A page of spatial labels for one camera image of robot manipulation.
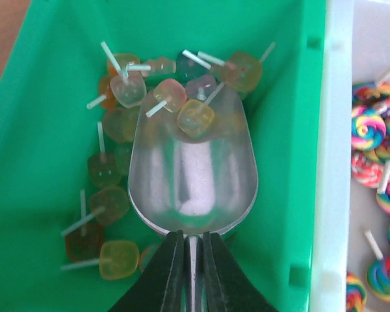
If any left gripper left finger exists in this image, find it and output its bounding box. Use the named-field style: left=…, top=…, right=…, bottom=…
left=109, top=231, right=184, bottom=312

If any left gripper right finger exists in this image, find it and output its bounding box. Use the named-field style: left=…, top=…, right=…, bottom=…
left=202, top=232, right=277, bottom=312

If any metal scoop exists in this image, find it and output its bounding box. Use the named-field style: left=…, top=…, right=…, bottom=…
left=127, top=87, right=259, bottom=311

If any green candy bin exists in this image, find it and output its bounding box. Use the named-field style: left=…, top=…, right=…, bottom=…
left=0, top=1, right=326, bottom=311

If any white candy bin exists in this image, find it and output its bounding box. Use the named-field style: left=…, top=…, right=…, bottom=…
left=309, top=1, right=390, bottom=311

